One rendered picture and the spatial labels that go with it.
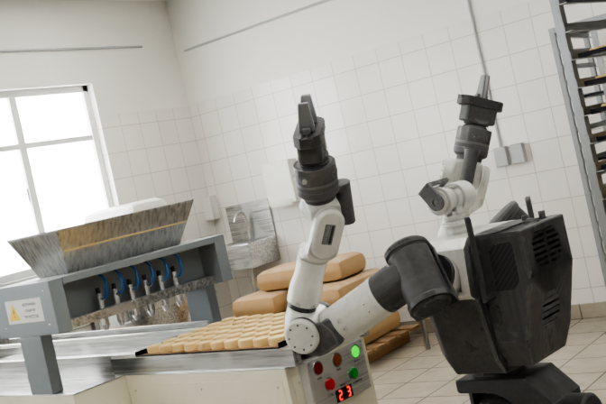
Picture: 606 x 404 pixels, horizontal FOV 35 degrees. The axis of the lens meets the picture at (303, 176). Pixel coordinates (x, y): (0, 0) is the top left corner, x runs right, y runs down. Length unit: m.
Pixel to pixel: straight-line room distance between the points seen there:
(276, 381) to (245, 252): 4.97
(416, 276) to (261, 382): 0.80
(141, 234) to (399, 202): 4.07
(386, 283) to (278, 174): 5.55
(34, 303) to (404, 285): 1.38
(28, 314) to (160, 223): 0.54
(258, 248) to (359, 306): 5.57
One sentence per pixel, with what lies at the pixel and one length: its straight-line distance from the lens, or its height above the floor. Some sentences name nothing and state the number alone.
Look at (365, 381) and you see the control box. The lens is 2.74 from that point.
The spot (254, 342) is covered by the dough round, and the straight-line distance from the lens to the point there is 2.58.
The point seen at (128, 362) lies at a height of 0.87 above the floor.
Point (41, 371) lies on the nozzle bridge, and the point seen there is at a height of 0.91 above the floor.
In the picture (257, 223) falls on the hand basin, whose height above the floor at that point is 1.02.
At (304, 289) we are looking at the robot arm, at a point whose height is 1.08.
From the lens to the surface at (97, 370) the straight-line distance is 3.10.
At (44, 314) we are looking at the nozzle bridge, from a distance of 2.98.
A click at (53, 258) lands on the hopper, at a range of 3.09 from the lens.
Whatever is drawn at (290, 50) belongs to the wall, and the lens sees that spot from 7.49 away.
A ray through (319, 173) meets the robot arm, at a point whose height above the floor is 1.31.
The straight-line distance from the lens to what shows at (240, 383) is 2.68.
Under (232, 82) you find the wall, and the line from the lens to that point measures 7.87.
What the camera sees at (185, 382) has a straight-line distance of 2.86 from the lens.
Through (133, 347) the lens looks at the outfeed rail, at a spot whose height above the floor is 0.85.
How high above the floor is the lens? 1.32
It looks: level
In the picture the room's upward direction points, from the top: 13 degrees counter-clockwise
